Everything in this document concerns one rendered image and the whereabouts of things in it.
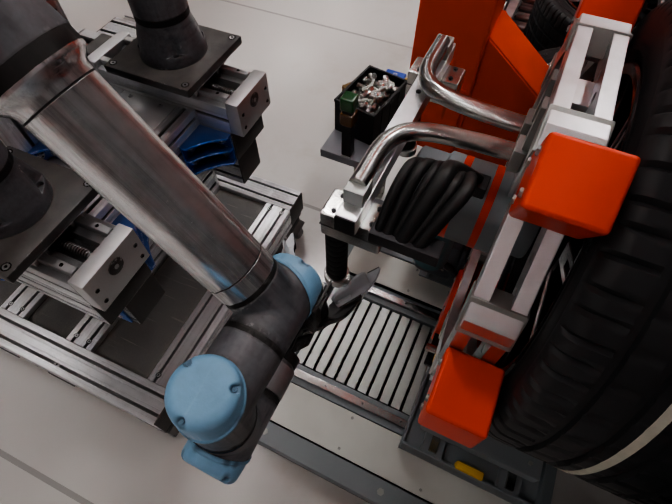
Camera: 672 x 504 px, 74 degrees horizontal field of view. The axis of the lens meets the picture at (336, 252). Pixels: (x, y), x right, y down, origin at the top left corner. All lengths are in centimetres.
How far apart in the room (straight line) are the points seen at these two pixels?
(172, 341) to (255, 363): 92
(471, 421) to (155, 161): 44
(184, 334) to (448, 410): 94
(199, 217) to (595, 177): 35
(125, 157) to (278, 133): 174
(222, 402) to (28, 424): 132
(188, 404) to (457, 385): 31
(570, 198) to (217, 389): 36
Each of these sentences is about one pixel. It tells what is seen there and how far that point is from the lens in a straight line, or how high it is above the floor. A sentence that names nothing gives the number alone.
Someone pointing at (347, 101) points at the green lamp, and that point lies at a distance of 124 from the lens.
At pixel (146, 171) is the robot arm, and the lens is 43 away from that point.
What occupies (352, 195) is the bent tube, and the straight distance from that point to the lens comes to 56.
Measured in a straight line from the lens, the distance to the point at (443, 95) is 70.
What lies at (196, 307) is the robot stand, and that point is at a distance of 140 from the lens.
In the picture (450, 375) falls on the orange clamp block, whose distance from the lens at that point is 59.
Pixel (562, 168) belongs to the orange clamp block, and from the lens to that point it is 43.
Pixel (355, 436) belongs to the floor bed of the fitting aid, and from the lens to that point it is 137.
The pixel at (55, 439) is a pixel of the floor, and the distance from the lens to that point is 168.
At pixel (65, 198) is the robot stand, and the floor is 82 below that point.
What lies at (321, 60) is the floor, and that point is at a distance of 256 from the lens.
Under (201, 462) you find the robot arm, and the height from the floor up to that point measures 89.
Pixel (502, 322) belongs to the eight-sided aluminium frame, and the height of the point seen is 97.
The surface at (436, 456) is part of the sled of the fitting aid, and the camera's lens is 130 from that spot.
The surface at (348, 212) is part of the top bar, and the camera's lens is 57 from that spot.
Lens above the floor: 143
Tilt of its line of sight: 57 degrees down
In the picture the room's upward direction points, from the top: straight up
